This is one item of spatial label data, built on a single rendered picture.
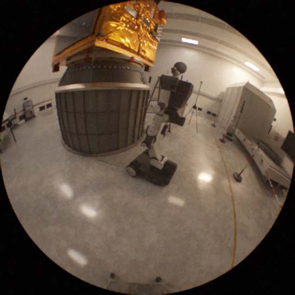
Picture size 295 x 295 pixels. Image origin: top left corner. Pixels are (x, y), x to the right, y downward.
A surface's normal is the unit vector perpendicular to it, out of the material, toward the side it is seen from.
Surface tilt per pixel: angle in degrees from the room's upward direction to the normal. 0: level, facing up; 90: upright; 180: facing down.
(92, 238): 0
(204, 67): 90
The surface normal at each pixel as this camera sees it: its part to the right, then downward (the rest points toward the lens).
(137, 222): 0.15, -0.81
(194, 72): -0.38, 0.48
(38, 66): 0.91, 0.34
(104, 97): 0.40, 0.58
